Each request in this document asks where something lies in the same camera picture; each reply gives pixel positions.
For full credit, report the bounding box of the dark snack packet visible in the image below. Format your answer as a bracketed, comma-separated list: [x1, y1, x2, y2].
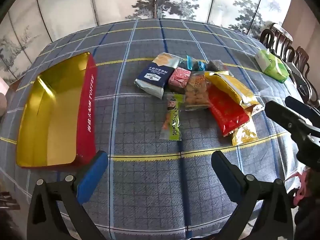
[207, 60, 227, 73]

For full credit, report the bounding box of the red snack packet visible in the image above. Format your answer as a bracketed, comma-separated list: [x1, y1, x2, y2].
[207, 85, 250, 137]

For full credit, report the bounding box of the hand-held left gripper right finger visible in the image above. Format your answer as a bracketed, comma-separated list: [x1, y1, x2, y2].
[211, 150, 294, 240]

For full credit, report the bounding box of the yellow patterned snack packet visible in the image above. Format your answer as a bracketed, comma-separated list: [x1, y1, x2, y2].
[231, 122, 258, 146]

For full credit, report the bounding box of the navy silver cracker packet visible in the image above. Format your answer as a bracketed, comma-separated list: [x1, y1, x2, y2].
[134, 52, 185, 99]

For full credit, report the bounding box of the green tissue pack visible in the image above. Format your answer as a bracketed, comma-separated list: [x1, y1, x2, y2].
[254, 49, 289, 83]

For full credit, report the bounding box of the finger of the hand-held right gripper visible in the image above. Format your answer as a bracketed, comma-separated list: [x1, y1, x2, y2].
[264, 101, 316, 142]
[285, 96, 320, 132]

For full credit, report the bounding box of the long green snack packet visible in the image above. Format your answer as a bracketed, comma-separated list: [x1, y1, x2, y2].
[160, 94, 183, 142]

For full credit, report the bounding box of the person's dark clothing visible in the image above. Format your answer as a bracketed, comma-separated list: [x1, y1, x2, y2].
[294, 167, 320, 240]

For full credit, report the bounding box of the blue plaid tablecloth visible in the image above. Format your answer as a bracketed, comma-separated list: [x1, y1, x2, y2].
[0, 17, 310, 240]

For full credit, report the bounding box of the red tin box gold inside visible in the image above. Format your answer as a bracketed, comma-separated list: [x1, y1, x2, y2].
[15, 52, 97, 168]

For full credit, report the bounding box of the gold foil snack packet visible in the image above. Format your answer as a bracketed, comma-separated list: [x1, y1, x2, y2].
[204, 70, 262, 110]

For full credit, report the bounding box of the clear packet of orange snacks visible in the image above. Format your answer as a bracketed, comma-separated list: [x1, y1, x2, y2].
[189, 72, 208, 93]
[184, 90, 210, 111]

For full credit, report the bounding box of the teal candy packet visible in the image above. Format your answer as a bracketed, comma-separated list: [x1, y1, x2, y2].
[186, 55, 207, 72]

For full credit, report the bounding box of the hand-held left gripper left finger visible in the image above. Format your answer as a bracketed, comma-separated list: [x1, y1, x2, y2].
[26, 150, 108, 240]

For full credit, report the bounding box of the pink patterned snack packet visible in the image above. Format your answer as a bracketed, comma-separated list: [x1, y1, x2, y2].
[168, 67, 192, 94]

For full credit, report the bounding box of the dark wooden chair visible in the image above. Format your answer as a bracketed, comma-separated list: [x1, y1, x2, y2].
[259, 22, 294, 63]
[285, 46, 315, 108]

